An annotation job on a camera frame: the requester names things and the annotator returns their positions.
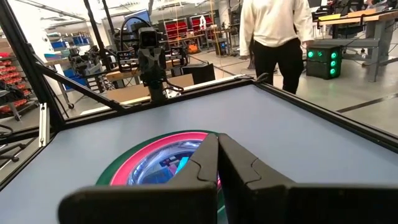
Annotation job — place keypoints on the person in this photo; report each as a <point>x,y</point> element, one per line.
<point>273,25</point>

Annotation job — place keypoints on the shelf with blue bins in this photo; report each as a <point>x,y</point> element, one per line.
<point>59,44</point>

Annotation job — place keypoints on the blue screen monitor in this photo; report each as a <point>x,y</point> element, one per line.
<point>133,25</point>

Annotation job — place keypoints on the black box with green lights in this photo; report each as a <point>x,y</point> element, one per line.
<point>320,67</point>

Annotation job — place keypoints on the blue transparent plastic plate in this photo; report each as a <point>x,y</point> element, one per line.
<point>149,168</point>

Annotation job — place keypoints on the black diagonal frame brace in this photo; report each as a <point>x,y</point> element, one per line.
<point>81,88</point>

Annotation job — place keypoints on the pink opaque plastic plate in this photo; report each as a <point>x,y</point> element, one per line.
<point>136,158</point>

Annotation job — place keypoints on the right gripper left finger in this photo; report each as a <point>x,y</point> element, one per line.
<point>140,205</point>

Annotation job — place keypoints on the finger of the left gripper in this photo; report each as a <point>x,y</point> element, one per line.
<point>146,63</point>
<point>159,63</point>

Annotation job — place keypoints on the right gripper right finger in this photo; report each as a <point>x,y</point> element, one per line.
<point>311,205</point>

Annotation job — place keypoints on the black robot arm on bench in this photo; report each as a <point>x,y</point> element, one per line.
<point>81,62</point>

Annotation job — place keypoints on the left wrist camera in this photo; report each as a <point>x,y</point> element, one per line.
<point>148,38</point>

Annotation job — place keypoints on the white frame bracket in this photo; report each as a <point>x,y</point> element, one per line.
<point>44,124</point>

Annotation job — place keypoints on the black pole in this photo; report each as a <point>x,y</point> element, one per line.
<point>94,31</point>

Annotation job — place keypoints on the black table frame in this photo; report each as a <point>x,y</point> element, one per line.
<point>18,46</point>

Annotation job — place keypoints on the rack of small red bins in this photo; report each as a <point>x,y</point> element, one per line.
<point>11,74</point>

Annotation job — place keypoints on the dark teal bowl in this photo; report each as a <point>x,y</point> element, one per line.
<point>107,177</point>

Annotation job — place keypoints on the red storage bin rack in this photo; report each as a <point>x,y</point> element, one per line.
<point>175,28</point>
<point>196,23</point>

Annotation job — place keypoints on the wooden top workbench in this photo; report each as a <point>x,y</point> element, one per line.
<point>377,31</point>

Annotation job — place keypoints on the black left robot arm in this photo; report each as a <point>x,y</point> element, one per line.
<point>158,91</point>

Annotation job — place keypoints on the plain black box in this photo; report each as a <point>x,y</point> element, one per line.
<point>199,73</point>

